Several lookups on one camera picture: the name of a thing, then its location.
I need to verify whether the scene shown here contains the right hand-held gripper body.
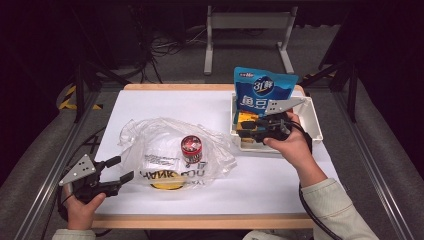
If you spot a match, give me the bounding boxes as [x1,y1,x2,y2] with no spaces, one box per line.
[254,97,307,145]

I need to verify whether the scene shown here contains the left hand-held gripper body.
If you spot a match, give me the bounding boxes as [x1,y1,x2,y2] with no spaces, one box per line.
[58,153,120,205]

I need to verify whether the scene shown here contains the yellow drink carton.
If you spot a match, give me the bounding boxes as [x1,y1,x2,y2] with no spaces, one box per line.
[233,109,262,144]

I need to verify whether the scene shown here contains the white plastic bin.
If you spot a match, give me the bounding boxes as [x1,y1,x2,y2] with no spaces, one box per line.
[229,92,324,154]

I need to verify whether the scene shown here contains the clear plastic shopping bag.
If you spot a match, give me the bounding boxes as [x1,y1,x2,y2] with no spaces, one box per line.
[118,116,238,191]

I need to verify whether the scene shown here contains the blue snack pouch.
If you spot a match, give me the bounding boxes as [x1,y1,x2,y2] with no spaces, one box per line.
[233,66,300,118]

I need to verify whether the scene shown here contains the person's right hand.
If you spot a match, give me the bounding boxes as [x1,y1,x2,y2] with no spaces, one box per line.
[263,111,328,188]

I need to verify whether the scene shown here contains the person's left hand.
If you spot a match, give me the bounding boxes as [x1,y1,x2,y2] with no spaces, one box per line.
[64,186,107,231]

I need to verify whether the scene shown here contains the red-lidded jar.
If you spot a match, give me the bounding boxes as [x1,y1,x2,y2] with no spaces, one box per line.
[180,134,204,164]

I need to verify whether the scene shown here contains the yellow black hazard tape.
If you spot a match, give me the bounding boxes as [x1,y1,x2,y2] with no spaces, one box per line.
[58,84,103,111]

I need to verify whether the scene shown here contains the black tripod stand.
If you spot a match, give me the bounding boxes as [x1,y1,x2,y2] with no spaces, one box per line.
[298,59,360,123]
[71,61,131,123]

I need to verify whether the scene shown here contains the white metal stand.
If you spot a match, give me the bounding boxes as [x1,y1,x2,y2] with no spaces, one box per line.
[203,4,299,77]

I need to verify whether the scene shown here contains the aluminium floor rail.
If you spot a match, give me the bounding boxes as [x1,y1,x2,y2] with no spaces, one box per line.
[333,91,418,240]
[13,91,101,240]

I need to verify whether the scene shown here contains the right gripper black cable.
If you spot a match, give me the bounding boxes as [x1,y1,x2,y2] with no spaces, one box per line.
[288,119,344,240]

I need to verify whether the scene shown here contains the bundle of floor cables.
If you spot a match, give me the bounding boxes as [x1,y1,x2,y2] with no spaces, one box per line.
[133,6,208,84]

